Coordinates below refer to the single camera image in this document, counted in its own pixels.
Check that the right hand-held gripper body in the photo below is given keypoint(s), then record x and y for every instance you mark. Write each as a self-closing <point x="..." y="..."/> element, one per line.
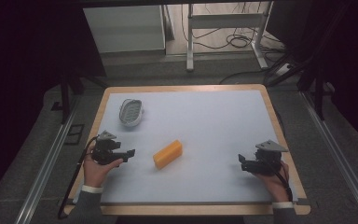
<point x="267" y="158"/>

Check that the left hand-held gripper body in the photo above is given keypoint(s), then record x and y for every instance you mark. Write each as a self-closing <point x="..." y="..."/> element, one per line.
<point x="104" y="152"/>

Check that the grey white soap dish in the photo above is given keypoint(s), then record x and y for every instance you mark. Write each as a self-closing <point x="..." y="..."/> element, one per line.
<point x="131" y="112"/>

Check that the orange soap bar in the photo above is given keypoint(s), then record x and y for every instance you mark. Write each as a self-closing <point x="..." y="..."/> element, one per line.
<point x="167" y="154"/>

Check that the person's left hand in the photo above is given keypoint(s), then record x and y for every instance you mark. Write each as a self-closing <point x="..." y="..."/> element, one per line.
<point x="94" y="174"/>

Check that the person's right hand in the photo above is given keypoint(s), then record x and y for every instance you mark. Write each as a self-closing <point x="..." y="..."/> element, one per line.
<point x="275" y="186"/>

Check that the white table mat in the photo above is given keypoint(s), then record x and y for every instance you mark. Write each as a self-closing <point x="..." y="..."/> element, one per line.
<point x="205" y="130"/>

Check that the black metal stand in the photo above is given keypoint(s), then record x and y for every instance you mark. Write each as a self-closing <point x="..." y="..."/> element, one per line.
<point x="66" y="96"/>
<point x="319" y="93"/>

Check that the white power strip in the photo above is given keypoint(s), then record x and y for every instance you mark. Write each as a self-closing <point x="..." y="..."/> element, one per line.
<point x="283" y="69"/>

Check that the black curtain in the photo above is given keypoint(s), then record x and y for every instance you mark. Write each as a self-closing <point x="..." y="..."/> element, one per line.
<point x="21" y="77"/>
<point x="348" y="62"/>

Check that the white cabinet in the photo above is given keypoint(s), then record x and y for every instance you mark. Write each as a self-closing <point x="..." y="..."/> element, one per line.
<point x="124" y="28"/>

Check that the black floor bracket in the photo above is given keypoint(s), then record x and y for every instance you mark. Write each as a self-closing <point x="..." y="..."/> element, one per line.
<point x="74" y="134"/>

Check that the silver metal rail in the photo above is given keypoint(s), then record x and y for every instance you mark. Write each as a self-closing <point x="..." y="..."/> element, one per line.
<point x="45" y="168"/>
<point x="338" y="155"/>

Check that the white metal desk frame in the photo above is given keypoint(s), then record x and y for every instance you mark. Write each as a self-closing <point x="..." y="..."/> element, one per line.
<point x="230" y="21"/>

